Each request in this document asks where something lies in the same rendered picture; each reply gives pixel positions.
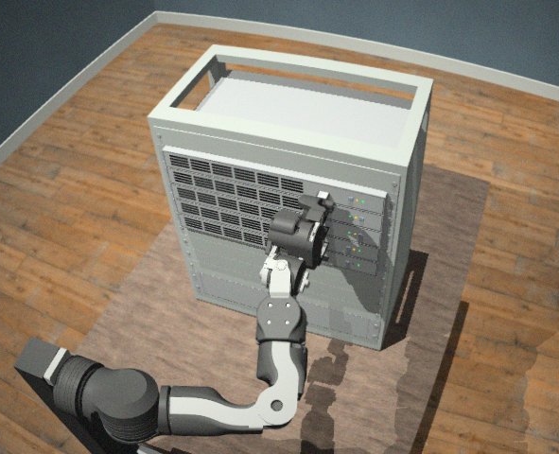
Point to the white server rack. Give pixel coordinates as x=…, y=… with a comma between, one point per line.
x=230, y=175

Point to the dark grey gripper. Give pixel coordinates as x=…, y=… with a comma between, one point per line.
x=291, y=234

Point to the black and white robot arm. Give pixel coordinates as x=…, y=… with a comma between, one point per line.
x=127, y=400

